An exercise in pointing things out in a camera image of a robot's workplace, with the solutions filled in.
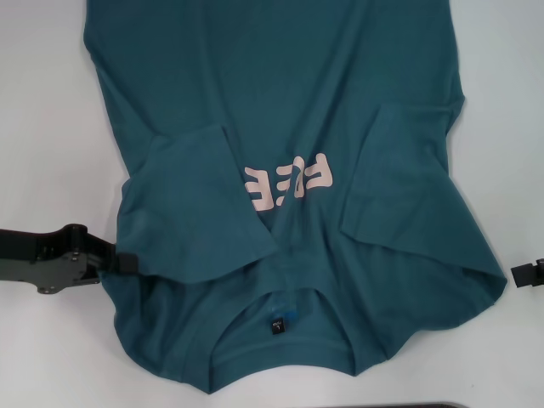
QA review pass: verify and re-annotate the teal t-shirt with pink print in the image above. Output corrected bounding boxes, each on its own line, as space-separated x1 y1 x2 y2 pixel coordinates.
82 0 509 376

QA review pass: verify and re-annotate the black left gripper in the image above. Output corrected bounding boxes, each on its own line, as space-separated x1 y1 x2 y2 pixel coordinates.
0 223 140 296

